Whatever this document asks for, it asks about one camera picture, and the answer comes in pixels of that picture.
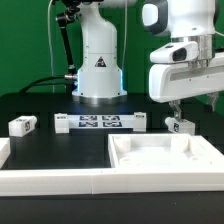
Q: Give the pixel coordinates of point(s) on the white marker base plate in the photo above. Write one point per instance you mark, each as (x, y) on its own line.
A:
(65, 122)

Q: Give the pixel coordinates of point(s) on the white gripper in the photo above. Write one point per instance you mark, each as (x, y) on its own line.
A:
(171, 78)

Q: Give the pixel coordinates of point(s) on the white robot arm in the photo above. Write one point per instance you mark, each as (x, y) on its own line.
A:
(91, 41)

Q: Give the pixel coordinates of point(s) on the white square tabletop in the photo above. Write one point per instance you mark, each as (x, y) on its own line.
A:
(162, 153)

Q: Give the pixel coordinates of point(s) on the white U-shaped obstacle fence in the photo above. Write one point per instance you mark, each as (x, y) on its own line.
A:
(99, 181)

